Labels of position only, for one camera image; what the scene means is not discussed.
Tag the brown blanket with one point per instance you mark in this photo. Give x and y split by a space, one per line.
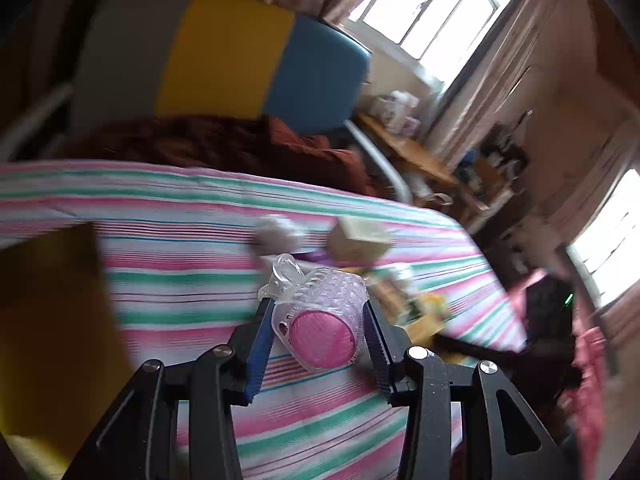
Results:
225 145

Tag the cluttered side shelf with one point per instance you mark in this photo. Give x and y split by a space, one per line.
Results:
500 160

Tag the brown cardboard box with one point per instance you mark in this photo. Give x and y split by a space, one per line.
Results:
50 335

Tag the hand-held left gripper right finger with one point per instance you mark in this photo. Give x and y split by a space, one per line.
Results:
380 360

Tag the large window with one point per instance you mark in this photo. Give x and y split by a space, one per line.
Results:
435 15

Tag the white chair armrest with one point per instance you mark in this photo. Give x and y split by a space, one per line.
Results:
30 117
380 160

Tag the grey yellow blue padded chair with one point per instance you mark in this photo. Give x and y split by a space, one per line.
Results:
225 60

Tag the white carton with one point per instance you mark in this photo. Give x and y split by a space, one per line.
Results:
395 110

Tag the small green-edged snack packet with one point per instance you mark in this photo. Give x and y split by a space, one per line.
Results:
395 292

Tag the pink cloth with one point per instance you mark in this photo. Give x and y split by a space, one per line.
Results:
590 360

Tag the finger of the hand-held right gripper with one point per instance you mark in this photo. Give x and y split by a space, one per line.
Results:
465 351

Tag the crumpled white plastic bag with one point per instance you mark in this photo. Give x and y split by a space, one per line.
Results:
275 232

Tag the small cream box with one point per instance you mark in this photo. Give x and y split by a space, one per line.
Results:
357 242

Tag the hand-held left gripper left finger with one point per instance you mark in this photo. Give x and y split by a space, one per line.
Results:
257 360

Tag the wooden desk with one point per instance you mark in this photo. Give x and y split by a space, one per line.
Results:
415 152

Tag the small window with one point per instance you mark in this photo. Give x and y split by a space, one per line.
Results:
610 240

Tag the large yellow-label snack packet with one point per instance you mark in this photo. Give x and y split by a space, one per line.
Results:
425 327

